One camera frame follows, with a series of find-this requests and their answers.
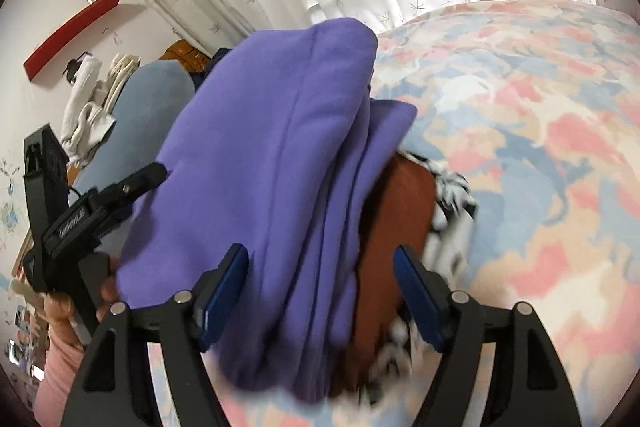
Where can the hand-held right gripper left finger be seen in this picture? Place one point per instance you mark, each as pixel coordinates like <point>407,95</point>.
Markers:
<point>227,292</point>

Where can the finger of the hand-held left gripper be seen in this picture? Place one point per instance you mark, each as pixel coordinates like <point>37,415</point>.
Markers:
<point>140,182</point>

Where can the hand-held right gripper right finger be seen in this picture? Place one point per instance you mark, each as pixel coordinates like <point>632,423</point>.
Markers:
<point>415,292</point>

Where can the purple zip hoodie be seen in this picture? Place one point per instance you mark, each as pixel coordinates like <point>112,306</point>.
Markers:
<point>260,157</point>

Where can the stack of folded clothes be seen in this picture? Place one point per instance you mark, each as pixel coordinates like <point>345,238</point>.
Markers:
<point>450,217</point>

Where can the pile of white clothes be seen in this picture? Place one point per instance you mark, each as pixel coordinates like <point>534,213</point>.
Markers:
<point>85,107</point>

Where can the person's left hand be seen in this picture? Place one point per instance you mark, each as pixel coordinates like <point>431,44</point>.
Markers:
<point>57,317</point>

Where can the rolled blue-grey blanket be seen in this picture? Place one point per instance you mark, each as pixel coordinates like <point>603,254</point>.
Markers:
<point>145,107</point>

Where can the folded brown garment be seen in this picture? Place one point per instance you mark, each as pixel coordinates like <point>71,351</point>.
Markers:
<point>395,217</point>

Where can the tan leather bag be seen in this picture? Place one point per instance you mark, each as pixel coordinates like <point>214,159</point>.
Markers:
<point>185,54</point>

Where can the pastel patterned bed blanket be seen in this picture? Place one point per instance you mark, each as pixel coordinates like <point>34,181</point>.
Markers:
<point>525,132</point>

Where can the black figure wall sticker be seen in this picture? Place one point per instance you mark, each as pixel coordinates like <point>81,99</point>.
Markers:
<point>75,69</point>

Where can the red wall shelf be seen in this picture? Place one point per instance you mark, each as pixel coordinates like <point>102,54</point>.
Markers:
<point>75,32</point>

